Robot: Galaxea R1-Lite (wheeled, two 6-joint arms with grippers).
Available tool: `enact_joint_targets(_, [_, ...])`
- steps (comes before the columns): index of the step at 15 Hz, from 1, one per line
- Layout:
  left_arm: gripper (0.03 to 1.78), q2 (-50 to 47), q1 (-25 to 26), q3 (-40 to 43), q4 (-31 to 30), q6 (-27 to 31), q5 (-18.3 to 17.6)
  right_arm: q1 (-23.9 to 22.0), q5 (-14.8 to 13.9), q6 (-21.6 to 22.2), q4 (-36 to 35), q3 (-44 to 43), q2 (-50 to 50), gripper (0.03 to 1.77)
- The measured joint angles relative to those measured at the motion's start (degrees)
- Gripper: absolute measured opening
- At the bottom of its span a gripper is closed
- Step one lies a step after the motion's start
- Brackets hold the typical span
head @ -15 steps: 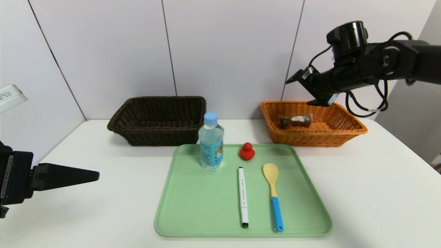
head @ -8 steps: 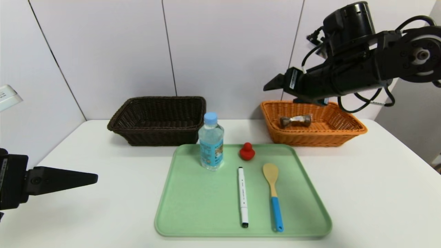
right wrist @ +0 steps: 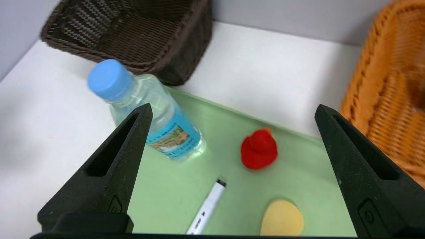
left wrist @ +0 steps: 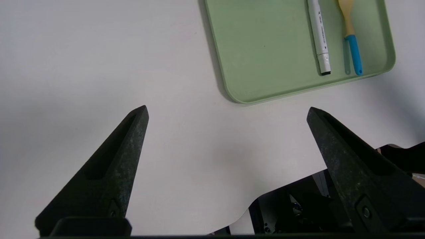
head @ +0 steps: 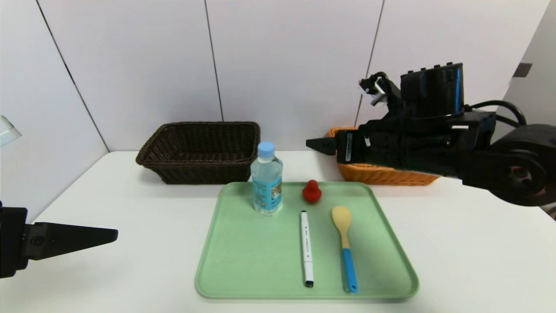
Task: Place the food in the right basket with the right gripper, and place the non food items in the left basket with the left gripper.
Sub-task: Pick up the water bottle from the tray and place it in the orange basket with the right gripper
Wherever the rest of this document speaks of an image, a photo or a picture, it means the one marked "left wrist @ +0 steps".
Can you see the white marker pen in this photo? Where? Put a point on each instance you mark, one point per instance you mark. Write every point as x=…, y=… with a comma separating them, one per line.
x=320, y=33

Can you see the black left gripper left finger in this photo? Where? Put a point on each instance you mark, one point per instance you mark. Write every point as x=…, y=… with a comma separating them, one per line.
x=99, y=192

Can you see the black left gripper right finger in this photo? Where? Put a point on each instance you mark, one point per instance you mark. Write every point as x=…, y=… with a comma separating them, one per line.
x=365, y=186

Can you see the light green plastic tray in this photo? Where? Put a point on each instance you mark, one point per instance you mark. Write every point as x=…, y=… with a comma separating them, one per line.
x=265, y=49

